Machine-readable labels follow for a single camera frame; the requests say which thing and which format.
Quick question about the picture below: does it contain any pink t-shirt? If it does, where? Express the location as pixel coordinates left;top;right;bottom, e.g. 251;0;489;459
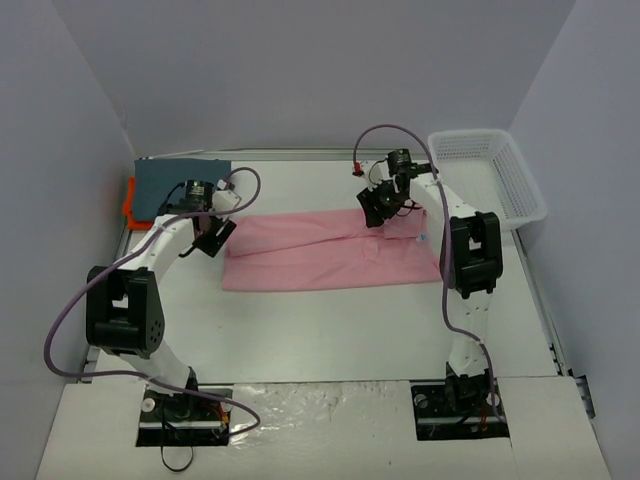
221;209;440;292

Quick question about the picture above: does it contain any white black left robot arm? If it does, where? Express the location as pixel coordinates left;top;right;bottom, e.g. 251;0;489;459
86;180;241;418

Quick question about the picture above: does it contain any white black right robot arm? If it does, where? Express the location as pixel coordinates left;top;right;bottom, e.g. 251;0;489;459
352;149;503;413

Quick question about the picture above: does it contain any folded teal blue t-shirt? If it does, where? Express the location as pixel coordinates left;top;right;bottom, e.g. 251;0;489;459
132;157;232;222

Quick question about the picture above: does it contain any folded orange t-shirt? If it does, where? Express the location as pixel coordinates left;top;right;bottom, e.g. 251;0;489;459
121;176;155;232

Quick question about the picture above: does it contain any white plastic basket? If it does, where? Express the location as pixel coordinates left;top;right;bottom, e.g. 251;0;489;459
427;129;548;231

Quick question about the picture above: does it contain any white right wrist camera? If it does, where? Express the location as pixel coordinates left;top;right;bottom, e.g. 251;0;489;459
352;159;390;192

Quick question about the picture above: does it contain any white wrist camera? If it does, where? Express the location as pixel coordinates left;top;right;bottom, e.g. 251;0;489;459
211;179;241;215
352;159;390;192

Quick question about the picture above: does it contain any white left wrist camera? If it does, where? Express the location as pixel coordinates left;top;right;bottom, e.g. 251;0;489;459
211;179;241;215

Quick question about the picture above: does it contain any aluminium back table rail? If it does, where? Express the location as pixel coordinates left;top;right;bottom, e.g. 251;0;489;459
144;144;431;162

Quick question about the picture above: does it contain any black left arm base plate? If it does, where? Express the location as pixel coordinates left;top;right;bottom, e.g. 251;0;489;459
136;389;230;447

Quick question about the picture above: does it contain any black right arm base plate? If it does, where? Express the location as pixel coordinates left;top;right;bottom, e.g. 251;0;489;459
410;380;510;441

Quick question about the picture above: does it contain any black cable loop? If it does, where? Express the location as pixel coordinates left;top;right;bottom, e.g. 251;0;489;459
158;429;197;473

